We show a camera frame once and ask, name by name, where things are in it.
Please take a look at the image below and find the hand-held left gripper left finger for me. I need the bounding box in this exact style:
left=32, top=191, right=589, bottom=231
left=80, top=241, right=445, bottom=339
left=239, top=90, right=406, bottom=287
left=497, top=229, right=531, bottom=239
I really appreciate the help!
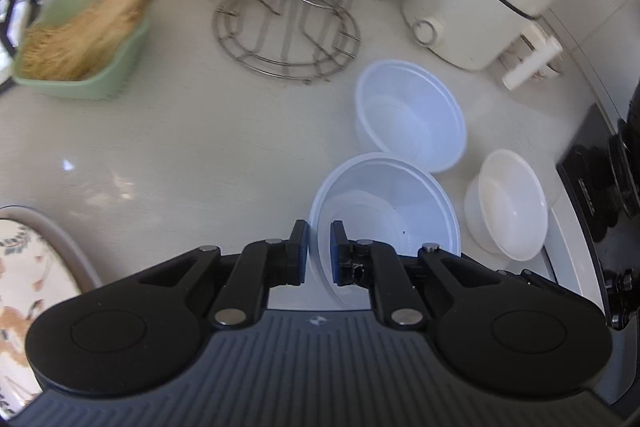
left=120, top=220, right=311, bottom=332

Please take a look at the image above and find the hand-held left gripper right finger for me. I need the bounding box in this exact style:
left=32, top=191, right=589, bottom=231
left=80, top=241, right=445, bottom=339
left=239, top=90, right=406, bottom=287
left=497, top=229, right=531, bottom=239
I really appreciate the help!
left=330, top=220, right=523, bottom=332

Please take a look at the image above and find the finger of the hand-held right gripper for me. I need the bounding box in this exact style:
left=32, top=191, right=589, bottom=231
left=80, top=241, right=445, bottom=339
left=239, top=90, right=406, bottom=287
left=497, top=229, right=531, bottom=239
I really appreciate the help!
left=602, top=268, right=640, bottom=333

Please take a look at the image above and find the translucent plastic bowl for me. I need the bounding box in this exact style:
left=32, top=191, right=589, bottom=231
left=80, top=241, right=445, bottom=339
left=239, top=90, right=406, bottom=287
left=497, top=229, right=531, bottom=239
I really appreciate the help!
left=308, top=152, right=462, bottom=310
left=354, top=60, right=468, bottom=174

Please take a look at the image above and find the white ceramic bowl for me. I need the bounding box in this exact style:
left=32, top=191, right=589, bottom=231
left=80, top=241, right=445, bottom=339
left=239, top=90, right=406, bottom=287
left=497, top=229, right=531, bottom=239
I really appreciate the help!
left=463, top=149, right=550, bottom=262

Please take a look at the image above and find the pink flower plate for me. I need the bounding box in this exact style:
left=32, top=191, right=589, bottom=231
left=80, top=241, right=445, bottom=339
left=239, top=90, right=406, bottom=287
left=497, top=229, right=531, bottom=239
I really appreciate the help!
left=0, top=206, right=103, bottom=297

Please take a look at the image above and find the deer and leaf pattern plate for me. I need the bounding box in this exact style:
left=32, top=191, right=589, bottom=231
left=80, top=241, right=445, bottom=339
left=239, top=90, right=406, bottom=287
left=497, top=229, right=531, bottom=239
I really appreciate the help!
left=0, top=217, right=85, bottom=408

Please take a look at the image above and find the black induction cooktop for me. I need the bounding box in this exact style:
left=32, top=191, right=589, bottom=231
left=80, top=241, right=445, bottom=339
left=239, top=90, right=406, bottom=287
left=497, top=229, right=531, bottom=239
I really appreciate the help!
left=556, top=103, right=621, bottom=308

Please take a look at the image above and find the patterned ceramic bowl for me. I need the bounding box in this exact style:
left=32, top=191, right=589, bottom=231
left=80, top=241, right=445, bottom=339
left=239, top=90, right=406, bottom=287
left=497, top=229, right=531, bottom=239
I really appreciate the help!
left=520, top=23, right=563, bottom=80

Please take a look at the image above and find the light green plastic basket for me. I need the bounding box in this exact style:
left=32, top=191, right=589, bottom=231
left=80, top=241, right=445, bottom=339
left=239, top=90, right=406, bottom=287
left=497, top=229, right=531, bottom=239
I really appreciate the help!
left=12, top=0, right=152, bottom=102

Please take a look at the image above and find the bundle of tan sticks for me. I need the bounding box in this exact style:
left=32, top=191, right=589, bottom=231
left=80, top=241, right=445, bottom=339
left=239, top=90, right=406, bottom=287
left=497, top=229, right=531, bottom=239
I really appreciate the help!
left=20, top=0, right=156, bottom=82

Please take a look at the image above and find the black metal dish rack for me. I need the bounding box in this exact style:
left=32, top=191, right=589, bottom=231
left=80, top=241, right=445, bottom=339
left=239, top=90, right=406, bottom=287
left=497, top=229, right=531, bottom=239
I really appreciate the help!
left=0, top=0, right=41, bottom=98

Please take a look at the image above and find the metal wire glass rack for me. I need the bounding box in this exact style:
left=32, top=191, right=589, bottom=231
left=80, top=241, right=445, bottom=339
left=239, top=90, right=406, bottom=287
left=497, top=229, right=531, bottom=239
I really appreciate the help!
left=212, top=0, right=362, bottom=82

